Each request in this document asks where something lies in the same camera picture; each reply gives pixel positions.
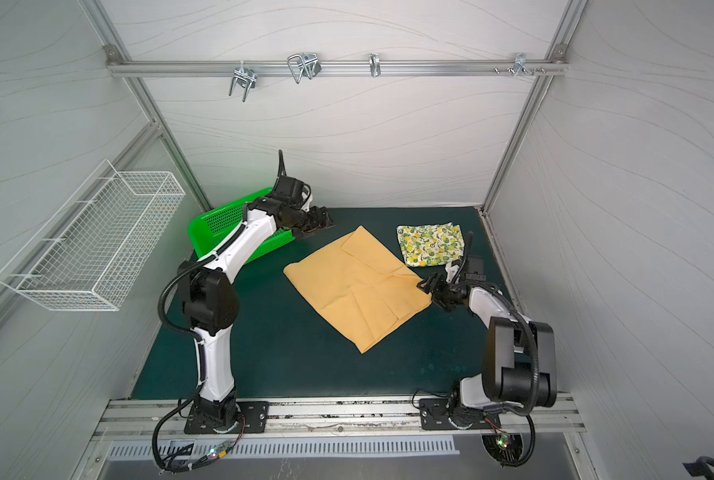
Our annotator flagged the small metal hook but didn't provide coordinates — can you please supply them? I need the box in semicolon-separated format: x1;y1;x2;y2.
368;53;381;78

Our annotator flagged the yellow skirt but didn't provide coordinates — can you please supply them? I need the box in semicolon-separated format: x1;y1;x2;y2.
283;226;432;354

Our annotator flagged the white vent strip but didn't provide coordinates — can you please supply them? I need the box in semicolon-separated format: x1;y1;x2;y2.
107;435;460;461

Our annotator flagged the white wire basket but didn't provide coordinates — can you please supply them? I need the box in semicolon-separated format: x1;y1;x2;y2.
0;160;185;312

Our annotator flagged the lemon print skirt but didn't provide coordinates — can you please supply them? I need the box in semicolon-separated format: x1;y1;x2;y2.
396;223;465;267

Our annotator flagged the green plastic basket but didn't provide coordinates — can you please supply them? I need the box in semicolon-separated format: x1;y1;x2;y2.
188;188;294;263

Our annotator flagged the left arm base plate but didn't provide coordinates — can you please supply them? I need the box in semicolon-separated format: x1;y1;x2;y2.
184;397;269;435

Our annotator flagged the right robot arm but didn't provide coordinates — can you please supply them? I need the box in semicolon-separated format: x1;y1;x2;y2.
417;258;558;429

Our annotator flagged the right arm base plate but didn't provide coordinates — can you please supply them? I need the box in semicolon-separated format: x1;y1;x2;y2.
413;397;501;432

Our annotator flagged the middle U-bolt clamp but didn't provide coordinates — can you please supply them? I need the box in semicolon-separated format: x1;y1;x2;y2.
286;52;322;84

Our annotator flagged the left base cable bundle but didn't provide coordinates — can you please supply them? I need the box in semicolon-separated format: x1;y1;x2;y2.
150;395;247;473

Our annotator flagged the horizontal aluminium rail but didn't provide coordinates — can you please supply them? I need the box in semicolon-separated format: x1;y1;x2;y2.
107;57;569;78

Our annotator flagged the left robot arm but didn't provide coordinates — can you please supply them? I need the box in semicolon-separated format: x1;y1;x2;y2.
157;173;332;429

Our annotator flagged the base cable bundle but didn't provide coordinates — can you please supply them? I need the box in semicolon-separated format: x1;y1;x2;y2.
481;413;537;468
150;395;247;473

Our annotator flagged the u-bolt clamp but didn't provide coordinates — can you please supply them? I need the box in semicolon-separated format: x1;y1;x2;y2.
286;52;322;84
228;66;257;102

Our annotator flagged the left U-bolt clamp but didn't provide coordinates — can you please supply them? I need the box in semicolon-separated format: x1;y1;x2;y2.
228;66;257;102

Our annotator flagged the right bolt bracket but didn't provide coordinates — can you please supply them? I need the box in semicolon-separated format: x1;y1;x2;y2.
493;53;545;77

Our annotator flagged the right base cable bundle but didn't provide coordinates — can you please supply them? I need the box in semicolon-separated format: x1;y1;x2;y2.
481;413;537;468

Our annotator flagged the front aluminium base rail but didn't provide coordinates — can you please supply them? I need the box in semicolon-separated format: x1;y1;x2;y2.
92;392;587;442

